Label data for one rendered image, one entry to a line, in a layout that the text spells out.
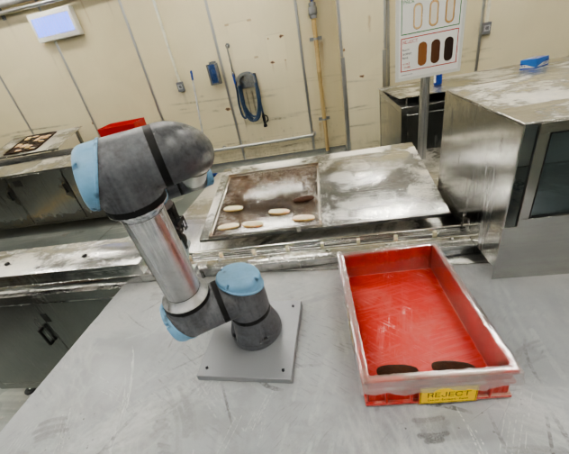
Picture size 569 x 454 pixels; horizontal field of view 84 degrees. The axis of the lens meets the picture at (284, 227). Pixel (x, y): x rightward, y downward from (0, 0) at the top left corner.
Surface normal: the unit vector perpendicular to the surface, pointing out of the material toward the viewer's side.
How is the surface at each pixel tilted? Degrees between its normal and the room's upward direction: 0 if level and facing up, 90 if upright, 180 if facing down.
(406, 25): 90
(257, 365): 3
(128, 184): 100
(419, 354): 0
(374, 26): 90
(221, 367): 3
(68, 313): 90
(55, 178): 90
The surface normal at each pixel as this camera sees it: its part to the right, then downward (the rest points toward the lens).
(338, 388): -0.18, -0.84
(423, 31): 0.00, 0.51
